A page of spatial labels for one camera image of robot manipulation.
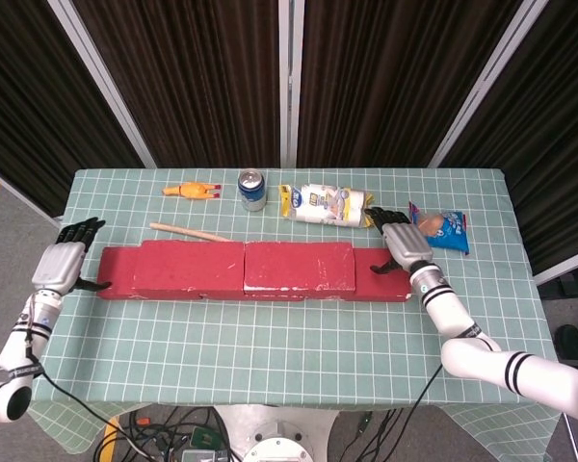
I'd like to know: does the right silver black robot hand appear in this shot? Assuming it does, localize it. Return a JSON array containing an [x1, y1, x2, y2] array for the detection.
[[364, 206, 435, 276]]

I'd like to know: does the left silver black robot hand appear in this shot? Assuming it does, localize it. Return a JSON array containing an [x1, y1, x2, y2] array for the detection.
[[31, 217, 113, 295]]

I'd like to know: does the red brick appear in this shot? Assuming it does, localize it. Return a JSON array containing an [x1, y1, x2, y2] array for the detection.
[[132, 239, 247, 292], [242, 242, 357, 293], [307, 247, 413, 303], [95, 245, 203, 302], [197, 287, 314, 302]]

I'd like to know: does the blue snack bag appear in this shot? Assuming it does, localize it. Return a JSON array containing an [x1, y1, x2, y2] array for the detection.
[[407, 200, 471, 256]]

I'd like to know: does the clear bag of white rolls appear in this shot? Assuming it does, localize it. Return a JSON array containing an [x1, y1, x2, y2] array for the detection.
[[277, 182, 375, 228]]

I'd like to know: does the wooden stick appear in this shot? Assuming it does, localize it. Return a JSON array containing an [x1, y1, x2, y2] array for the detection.
[[148, 221, 232, 243]]

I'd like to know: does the yellow rubber chicken toy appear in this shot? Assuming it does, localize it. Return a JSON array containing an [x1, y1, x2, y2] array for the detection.
[[162, 182, 222, 201]]

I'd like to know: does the blue silver soda can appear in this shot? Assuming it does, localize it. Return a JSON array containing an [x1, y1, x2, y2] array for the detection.
[[236, 168, 268, 213]]

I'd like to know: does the dark ribbed partition panel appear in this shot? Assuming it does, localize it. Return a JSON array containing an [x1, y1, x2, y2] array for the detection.
[[296, 0, 526, 169], [440, 0, 578, 278], [0, 0, 144, 220], [71, 0, 281, 169]]

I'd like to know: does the yellow floor tape stripe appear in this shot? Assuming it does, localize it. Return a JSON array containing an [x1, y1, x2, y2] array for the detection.
[[98, 417, 121, 462]]

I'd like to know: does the green checked tablecloth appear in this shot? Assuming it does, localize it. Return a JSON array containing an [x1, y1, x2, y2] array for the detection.
[[13, 167, 567, 456]]

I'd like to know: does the green circuit board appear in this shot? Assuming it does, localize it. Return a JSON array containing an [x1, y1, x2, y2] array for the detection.
[[191, 429, 223, 449]]

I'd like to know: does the white partition frame post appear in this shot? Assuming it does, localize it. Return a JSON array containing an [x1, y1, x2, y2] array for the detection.
[[47, 0, 158, 169], [277, 0, 303, 169], [427, 0, 543, 169]]

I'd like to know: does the black floor cable bundle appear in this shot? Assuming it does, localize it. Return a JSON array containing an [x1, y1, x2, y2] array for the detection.
[[336, 407, 406, 462], [93, 406, 232, 462]]

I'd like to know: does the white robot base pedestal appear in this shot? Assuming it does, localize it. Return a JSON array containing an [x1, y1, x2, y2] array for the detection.
[[211, 403, 338, 462]]

